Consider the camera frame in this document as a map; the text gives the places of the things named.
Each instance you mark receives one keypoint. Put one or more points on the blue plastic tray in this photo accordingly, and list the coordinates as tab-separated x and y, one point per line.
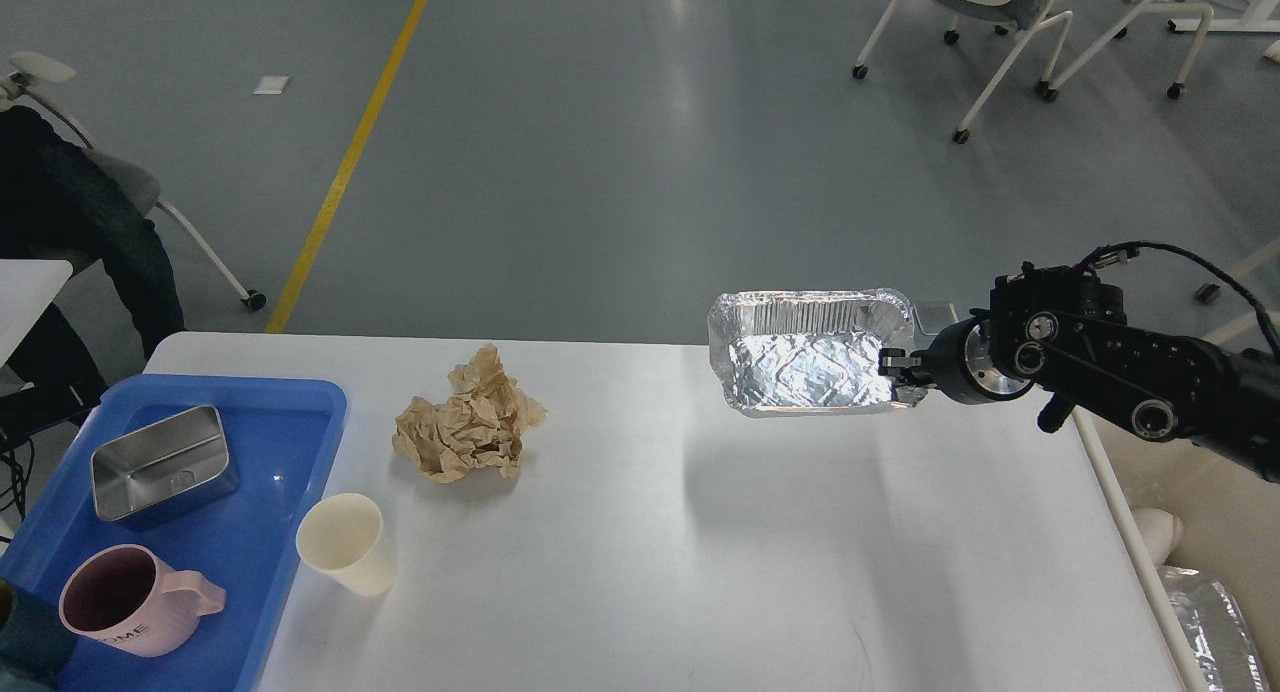
232	520

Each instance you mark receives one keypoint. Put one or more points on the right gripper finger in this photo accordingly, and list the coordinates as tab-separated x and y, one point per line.
904	368

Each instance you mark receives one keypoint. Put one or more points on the brown paper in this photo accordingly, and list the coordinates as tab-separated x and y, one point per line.
481	425

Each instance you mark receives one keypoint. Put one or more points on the white chair leg right edge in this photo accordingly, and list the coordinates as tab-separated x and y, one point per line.
1208	293

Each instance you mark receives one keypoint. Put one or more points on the grey office chair left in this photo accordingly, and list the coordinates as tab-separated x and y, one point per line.
29	69

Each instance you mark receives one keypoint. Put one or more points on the stainless steel rectangular tray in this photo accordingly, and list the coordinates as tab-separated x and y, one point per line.
161	471

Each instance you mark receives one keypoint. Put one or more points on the white side table left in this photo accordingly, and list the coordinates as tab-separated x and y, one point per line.
28	287

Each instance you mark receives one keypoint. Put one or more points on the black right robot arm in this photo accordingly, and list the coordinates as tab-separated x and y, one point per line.
1063	329

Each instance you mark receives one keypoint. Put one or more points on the aluminium foil tray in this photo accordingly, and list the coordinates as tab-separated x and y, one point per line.
810	353

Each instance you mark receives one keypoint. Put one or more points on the white chair top right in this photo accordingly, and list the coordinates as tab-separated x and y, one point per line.
1024	19

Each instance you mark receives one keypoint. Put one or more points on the pink mug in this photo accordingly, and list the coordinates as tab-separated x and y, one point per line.
127	598

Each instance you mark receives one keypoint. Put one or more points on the beige plastic bin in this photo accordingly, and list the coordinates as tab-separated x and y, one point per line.
1230	528

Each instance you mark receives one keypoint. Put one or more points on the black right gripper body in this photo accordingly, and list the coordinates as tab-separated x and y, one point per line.
962	366

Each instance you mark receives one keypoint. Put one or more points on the person in beige sweater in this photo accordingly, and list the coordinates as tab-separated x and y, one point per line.
55	196

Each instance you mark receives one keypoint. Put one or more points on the floor outlet plate right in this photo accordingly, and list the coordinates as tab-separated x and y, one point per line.
931	317

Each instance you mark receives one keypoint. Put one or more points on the cream paper cup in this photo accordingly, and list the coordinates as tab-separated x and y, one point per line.
346	537

